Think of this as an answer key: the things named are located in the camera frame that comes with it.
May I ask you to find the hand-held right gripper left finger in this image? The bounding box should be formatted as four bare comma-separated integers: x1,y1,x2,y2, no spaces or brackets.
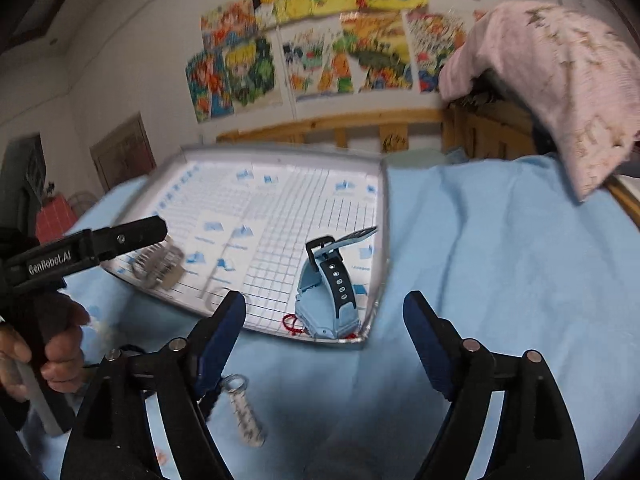
60,290,247,480

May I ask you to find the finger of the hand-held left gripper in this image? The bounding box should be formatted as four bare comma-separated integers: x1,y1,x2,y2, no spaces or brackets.
91,215,169,265

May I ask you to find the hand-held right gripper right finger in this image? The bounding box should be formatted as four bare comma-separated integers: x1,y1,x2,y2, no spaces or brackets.
403,290,587,480

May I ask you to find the silver metal watch band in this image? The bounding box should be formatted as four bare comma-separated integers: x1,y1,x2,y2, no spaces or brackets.
131,242,184,291

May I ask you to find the light blue smartwatch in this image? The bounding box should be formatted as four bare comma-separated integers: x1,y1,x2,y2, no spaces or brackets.
294,227,380,342

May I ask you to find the clear plastic grid tray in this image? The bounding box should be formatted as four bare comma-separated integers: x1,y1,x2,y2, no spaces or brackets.
99,145,392,349

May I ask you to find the person's left hand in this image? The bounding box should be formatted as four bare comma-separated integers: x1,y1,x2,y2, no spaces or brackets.
0,291,92,403

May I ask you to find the red cabinet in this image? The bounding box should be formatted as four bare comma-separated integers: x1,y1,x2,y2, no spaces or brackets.
35,192,79,242

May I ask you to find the dark doorway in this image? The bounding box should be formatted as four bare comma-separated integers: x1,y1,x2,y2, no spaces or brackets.
0,132,49,232

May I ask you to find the brown wooden door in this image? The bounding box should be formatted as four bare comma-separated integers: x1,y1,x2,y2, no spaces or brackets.
89,114,157,192

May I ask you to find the light blue bed sheet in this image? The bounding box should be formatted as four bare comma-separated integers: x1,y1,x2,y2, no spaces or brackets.
20,152,640,480

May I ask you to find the pink blanket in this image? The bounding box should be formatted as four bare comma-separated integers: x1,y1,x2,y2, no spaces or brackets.
438,1,640,203

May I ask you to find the silver ring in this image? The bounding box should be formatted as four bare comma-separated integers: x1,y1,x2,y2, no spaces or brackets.
202,284,237,315

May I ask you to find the red string bracelet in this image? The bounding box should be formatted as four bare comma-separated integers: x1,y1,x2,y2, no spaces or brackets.
281,312,362,343

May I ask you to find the cartoon figures wall poster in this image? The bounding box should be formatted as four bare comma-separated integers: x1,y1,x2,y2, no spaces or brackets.
185,35,284,124

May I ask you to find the wooden bed frame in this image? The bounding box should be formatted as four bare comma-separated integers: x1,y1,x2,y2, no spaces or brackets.
216,91,640,233

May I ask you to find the small cartoon wall poster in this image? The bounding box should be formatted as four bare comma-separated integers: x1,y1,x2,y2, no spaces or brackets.
200,0,257,52

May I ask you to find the landscape cartoon wall poster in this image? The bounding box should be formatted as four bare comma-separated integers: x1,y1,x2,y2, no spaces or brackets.
279,10,415,104

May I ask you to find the crowd pattern wall poster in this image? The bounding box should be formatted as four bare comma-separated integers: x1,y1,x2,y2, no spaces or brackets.
404,8,489,95

